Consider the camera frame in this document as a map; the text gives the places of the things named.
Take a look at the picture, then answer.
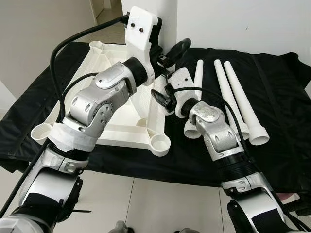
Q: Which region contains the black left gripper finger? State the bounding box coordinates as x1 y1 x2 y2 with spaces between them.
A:
168 38 191 61

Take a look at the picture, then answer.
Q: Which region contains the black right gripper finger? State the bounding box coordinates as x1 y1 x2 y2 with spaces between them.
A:
151 89 172 111

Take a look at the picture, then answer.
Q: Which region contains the white plastic table top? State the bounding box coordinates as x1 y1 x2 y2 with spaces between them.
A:
30 41 171 157

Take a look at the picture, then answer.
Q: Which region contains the black fabric table cover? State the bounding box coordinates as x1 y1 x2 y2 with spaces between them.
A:
0 41 311 196

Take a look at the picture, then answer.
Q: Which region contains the grey robot left leg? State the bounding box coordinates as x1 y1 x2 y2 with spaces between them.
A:
108 221 129 233

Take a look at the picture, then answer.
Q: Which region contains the black metal table leg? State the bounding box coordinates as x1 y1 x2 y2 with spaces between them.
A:
283 198 311 215

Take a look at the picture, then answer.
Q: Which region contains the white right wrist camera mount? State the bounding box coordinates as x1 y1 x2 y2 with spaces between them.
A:
168 68 195 117

